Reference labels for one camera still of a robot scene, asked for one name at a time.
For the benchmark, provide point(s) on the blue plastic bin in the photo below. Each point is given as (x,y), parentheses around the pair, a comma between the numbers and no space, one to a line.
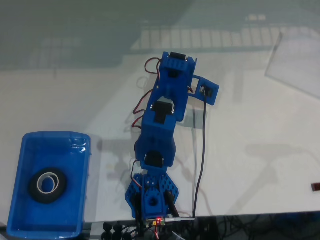
(62,217)

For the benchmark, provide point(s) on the black clamp knob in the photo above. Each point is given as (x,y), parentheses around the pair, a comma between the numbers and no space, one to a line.
(127,236)
(107,226)
(106,236)
(117,227)

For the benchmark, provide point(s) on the motor controller board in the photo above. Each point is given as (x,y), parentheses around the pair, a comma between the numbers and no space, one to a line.
(158,222)

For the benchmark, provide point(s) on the clear plastic sheet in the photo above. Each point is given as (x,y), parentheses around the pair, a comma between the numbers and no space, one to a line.
(295,65)

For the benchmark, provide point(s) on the small dark red object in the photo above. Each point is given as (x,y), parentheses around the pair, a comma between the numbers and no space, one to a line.
(315,187)

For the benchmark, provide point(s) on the blue camera mount with camera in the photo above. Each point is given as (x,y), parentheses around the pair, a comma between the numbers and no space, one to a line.
(212,90)

